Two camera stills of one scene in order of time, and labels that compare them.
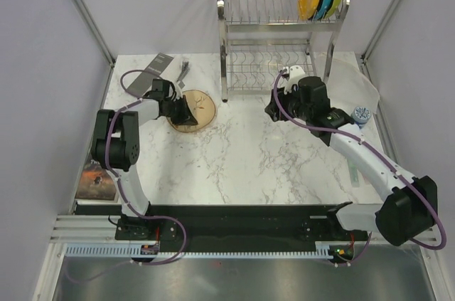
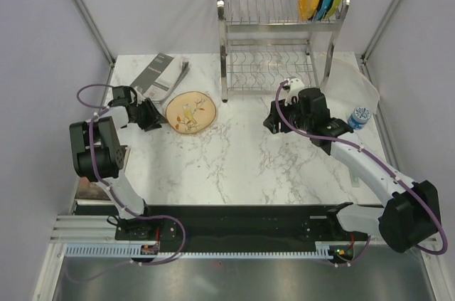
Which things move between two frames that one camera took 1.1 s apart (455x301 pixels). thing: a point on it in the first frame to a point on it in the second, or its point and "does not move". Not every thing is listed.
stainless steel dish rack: (261, 30) does not move
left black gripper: (186, 117) to (154, 117)
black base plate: (229, 227) does not move
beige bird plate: (202, 108) does not move
